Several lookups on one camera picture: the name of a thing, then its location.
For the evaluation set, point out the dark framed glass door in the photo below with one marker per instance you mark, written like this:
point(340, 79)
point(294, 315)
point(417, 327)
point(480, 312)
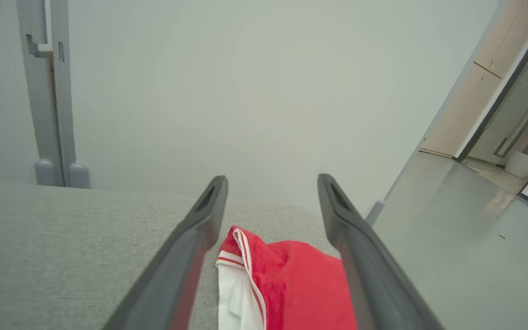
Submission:
point(516, 101)

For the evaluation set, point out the red jersey with white sleeves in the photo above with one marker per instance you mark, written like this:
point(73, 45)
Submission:
point(305, 284)

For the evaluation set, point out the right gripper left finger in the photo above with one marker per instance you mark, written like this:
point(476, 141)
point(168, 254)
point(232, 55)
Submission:
point(167, 275)

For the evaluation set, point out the white plant pot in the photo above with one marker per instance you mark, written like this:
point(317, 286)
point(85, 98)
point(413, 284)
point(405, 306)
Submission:
point(523, 164)

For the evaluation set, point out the grey partition foot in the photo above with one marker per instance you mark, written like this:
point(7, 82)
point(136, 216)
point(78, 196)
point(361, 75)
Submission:
point(376, 211)

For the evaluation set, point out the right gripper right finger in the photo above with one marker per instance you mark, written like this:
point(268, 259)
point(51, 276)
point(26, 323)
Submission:
point(378, 284)

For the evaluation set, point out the grey partition post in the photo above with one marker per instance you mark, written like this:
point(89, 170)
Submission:
point(39, 114)
point(62, 114)

